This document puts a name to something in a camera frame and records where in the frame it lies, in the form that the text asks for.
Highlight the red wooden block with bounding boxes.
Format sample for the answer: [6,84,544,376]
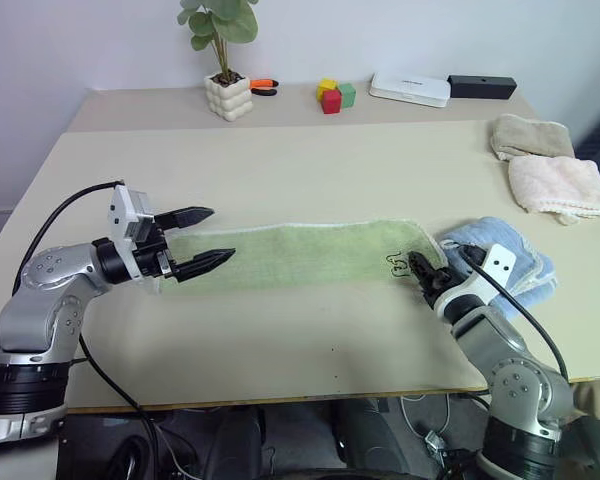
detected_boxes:
[321,89,343,116]

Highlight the beige table board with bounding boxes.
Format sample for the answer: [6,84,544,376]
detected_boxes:
[0,119,600,415]

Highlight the black rectangular box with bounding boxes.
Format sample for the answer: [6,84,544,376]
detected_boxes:
[446,74,519,100]

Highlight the black cable under table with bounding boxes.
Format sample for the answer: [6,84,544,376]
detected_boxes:
[76,333,164,480]

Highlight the white thin cable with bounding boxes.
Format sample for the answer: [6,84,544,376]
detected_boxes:
[398,392,491,451]

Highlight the white flat box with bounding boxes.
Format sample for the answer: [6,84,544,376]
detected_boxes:
[368,71,453,109]

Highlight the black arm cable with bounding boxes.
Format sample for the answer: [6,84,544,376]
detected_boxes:
[10,180,127,297]
[460,245,570,382]

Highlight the beige towel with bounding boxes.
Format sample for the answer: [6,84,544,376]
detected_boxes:
[490,113,577,163]

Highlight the yellow wooden block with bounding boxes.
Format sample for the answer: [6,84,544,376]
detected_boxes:
[315,77,341,102]

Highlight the blue towel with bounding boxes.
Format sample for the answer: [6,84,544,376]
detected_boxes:
[436,215,559,322]

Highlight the white bubble plant pot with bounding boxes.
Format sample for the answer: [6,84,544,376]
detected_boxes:
[203,71,254,123]

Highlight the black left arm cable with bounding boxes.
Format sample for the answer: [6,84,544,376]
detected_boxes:
[10,180,127,297]

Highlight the green wooden block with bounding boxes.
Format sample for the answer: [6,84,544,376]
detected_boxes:
[336,82,358,109]

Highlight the green towel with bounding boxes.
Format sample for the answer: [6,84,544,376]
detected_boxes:
[156,217,449,297]

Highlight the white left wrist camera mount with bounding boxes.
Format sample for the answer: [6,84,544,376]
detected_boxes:
[106,184,162,297]

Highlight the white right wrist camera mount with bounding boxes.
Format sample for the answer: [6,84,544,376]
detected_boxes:
[433,243,519,322]

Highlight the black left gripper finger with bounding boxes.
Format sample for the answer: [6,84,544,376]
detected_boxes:
[171,246,238,283]
[154,204,216,233]

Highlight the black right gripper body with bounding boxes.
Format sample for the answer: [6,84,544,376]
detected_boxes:
[423,269,464,308]

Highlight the dark rounded shape under table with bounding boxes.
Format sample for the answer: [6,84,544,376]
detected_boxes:
[58,393,491,480]

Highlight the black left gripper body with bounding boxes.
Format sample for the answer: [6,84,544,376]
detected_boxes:
[131,221,182,281]

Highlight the green leafy plant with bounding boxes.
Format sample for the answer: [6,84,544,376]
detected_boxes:
[175,0,260,82]

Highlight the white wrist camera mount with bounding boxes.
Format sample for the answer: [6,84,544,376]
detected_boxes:
[106,184,162,297]
[433,243,519,322]

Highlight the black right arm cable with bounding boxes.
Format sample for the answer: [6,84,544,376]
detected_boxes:
[460,245,570,382]

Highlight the pink towel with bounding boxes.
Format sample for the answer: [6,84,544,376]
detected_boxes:
[507,155,600,227]

